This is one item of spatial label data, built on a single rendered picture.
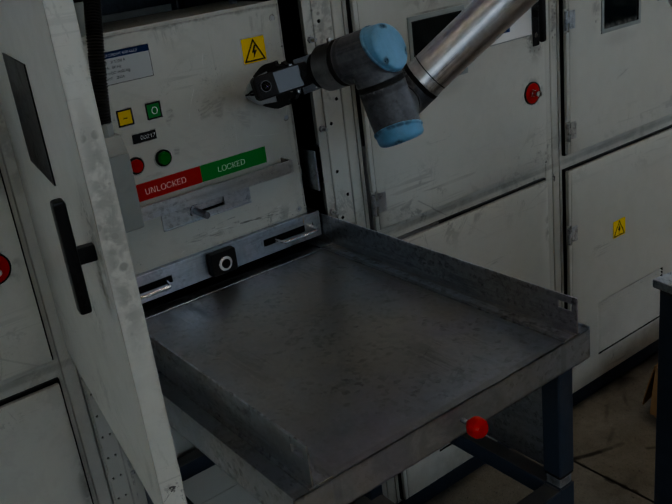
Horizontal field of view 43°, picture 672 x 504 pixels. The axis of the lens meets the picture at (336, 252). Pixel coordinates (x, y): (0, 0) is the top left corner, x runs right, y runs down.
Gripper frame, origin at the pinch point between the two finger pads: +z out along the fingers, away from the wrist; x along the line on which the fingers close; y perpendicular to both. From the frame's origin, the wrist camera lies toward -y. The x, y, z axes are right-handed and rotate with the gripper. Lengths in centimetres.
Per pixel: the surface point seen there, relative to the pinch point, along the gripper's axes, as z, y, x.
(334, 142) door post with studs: -3.4, 17.1, -15.9
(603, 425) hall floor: -8, 89, -129
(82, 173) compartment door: -46, -73, -2
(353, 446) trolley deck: -45, -48, -51
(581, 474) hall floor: -11, 64, -129
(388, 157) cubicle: -6.8, 29.4, -23.8
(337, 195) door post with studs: 0.1, 16.2, -27.5
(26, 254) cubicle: 15, -51, -14
